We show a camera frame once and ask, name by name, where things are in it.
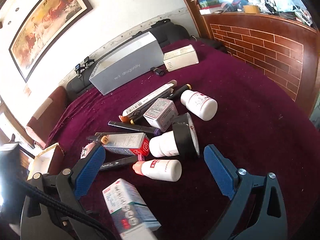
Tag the black leather sofa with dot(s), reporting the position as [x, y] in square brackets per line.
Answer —
[165, 33]

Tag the grey red medicine box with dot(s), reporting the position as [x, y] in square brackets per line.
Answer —
[128, 144]

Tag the white green medicine box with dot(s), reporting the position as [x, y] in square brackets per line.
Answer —
[130, 214]

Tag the large grey cardboard box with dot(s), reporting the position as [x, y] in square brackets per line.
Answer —
[126, 63]

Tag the long white tube box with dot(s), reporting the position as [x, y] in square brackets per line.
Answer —
[144, 103]

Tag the black marker orange cap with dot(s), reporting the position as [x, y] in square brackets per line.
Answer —
[99, 138]

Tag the small black clip device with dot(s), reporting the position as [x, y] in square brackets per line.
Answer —
[157, 71]

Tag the white bottle orange cap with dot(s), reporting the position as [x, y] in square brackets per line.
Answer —
[159, 169]

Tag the clamp devices on sofa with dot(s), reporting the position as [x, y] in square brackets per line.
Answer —
[81, 67]

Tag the black tape roll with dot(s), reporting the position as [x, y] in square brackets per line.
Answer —
[185, 136]

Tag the gold rimmed cardboard tray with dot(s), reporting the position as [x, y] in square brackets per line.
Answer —
[48, 161]

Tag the maroon armchair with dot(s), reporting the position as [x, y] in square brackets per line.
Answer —
[47, 116]

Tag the black marker pink cap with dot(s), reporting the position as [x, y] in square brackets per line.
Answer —
[121, 162]

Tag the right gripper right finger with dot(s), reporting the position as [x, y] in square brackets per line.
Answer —
[237, 184]

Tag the black marker purple cap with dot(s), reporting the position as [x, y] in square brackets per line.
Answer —
[148, 130]

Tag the black marker yellow cap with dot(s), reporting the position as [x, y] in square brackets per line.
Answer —
[171, 97]

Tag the cream cardboard box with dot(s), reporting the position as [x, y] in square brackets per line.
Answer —
[180, 58]

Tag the white pill bottle small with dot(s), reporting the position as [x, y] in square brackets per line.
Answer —
[163, 145]

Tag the large white pill bottle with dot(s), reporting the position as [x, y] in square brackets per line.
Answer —
[199, 104]

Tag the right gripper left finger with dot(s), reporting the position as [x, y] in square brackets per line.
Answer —
[39, 221]

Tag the framed horse painting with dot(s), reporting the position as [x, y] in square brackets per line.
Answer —
[42, 27]

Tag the maroon velvet table cloth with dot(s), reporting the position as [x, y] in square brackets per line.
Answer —
[257, 126]

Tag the brick pattern wooden counter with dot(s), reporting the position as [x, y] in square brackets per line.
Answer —
[286, 51]

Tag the square white medicine box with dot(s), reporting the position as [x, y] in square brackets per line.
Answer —
[161, 114]

